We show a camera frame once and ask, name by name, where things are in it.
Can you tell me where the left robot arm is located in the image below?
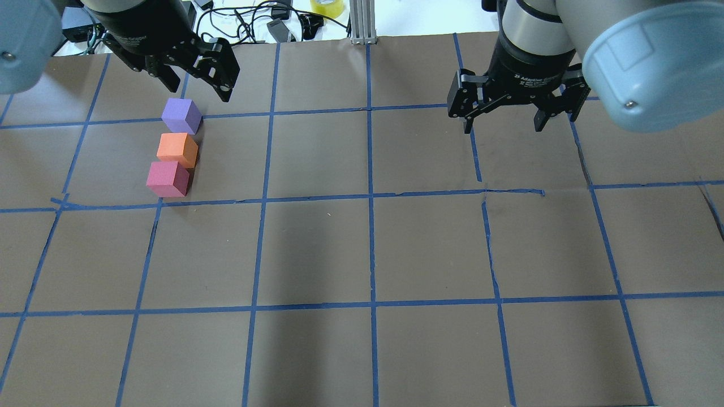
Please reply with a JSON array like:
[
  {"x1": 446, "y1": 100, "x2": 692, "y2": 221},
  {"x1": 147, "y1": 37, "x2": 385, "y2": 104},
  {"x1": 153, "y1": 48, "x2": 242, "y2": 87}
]
[{"x1": 1, "y1": 1, "x2": 240, "y2": 102}]

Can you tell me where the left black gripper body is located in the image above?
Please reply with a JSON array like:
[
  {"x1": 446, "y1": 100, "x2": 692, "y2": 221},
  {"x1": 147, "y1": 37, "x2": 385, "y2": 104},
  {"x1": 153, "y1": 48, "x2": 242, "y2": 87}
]
[{"x1": 85, "y1": 1, "x2": 240, "y2": 86}]

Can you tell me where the yellow tape roll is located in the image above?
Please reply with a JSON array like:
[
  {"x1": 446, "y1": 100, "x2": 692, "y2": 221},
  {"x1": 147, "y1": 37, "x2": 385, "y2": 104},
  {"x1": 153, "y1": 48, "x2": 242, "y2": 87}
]
[{"x1": 309, "y1": 0, "x2": 344, "y2": 19}]

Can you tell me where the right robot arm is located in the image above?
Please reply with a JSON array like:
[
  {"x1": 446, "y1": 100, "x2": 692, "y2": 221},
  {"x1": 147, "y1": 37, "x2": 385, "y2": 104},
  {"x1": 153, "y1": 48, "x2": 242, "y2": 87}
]
[{"x1": 447, "y1": 1, "x2": 723, "y2": 133}]

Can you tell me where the orange foam block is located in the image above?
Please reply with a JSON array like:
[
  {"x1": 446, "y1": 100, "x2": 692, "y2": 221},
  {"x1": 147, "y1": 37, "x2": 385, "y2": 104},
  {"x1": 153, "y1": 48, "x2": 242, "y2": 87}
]
[{"x1": 156, "y1": 132, "x2": 199, "y2": 169}]

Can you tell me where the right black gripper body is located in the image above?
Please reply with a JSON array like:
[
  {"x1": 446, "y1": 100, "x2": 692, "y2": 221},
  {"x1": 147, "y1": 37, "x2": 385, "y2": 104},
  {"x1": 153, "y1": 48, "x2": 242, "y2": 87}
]
[{"x1": 447, "y1": 34, "x2": 592, "y2": 122}]

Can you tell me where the purple foam block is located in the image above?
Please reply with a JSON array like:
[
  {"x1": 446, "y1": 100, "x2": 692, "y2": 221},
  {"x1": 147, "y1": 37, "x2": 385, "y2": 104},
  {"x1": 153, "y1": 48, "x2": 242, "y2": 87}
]
[{"x1": 161, "y1": 98, "x2": 202, "y2": 135}]

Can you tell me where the aluminium frame post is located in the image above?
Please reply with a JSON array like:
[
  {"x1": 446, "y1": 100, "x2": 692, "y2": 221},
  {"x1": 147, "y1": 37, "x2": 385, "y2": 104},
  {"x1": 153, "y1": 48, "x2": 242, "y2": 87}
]
[{"x1": 348, "y1": 0, "x2": 378, "y2": 45}]

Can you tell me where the red foam block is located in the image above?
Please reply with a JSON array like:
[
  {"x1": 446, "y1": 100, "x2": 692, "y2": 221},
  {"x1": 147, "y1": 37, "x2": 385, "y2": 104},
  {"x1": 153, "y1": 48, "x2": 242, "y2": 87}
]
[{"x1": 146, "y1": 161, "x2": 191, "y2": 198}]

